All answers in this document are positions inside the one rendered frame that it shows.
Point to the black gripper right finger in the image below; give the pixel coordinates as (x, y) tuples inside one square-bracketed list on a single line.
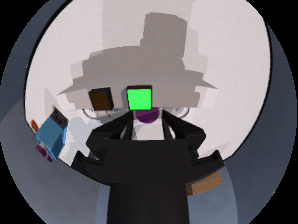
[(182, 129)]

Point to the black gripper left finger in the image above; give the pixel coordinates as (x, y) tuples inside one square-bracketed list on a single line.
[(114, 128)]

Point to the small brown cardboard box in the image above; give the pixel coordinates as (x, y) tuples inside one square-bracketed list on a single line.
[(205, 184)]

